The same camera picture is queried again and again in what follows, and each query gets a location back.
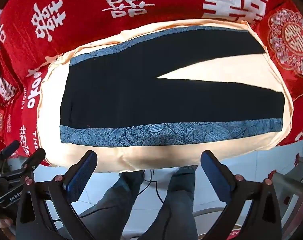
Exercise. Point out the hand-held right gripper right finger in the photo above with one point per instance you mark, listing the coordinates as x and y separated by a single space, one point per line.
216 177

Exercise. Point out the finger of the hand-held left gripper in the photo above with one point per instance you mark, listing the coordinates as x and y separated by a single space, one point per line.
35 160
11 148

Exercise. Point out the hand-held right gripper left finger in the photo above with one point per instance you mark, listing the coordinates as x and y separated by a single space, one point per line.
79 176

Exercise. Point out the black pants with leaf-print stripe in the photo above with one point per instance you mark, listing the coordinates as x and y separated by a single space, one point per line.
141 100

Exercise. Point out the person's left hand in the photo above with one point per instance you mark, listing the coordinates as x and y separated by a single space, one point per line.
3 222

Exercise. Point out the person's right leg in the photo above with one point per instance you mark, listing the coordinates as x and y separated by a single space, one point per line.
176 205

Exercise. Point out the cream cloth cushion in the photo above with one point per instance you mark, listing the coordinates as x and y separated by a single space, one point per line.
154 157

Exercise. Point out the grey metal rack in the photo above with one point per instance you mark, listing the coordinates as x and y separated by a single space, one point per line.
289 182

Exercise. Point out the red printed blanket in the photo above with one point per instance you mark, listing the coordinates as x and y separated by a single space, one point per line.
91 30

